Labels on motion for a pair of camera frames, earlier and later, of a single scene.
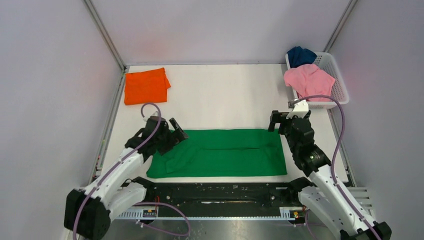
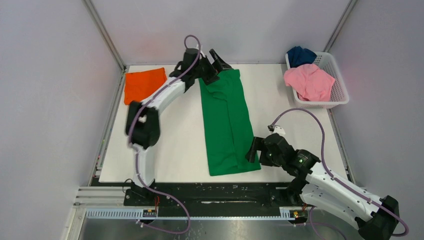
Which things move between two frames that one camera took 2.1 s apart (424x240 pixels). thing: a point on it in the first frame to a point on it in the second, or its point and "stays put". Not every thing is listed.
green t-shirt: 222,153 to 228,125
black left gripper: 173,140 to 218,64
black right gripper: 277,117 to 258,144
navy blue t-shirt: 297,56 stays put
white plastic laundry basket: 339,91 stays put
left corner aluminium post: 106,34 stays put
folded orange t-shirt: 145,87 stays put
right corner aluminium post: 340,25 stays put
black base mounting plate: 232,196 stays put
